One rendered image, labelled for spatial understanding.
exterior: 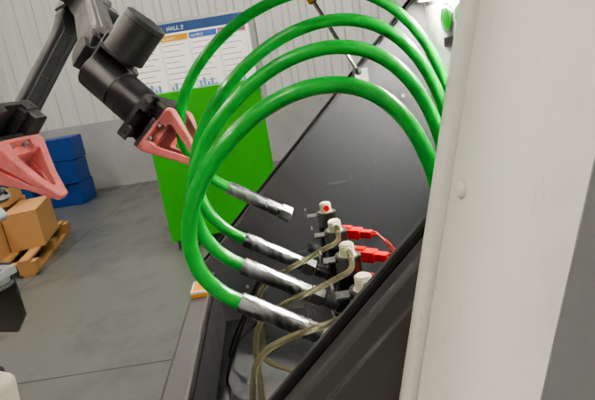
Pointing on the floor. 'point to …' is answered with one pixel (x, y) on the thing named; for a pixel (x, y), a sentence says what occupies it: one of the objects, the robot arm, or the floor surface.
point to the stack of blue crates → (69, 171)
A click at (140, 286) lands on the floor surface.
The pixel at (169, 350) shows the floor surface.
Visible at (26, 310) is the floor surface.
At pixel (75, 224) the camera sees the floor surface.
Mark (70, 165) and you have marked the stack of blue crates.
